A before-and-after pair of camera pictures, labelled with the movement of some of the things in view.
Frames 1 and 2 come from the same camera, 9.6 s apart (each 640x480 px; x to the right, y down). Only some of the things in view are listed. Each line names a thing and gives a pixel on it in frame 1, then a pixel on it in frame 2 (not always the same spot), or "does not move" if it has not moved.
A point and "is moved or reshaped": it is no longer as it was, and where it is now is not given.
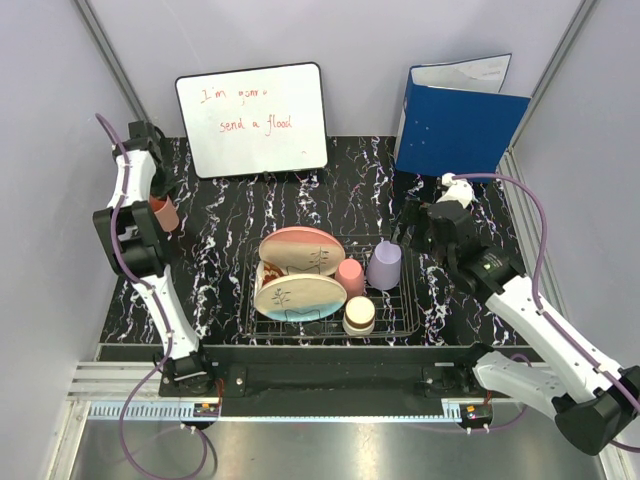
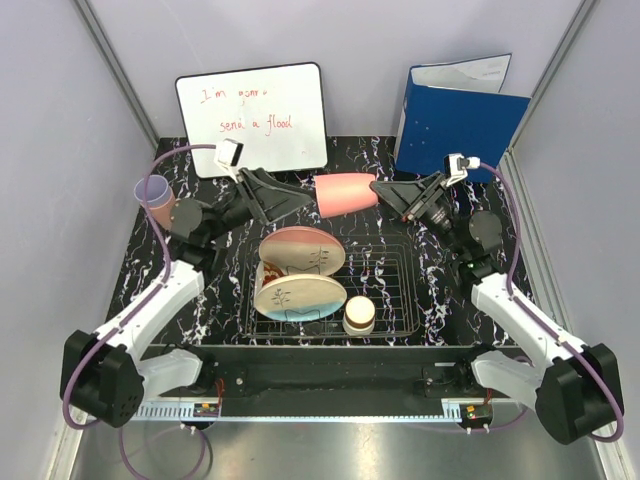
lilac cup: x=384 y=266 is moved or reshaped
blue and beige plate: x=300 y=297 does not move
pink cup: x=351 y=275 to x=341 y=193
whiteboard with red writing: x=255 y=121 does not move
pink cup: x=166 y=212 does not move
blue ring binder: x=455 y=120 does not move
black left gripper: x=166 y=186 to x=267 y=199
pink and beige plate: x=302 y=250 does not move
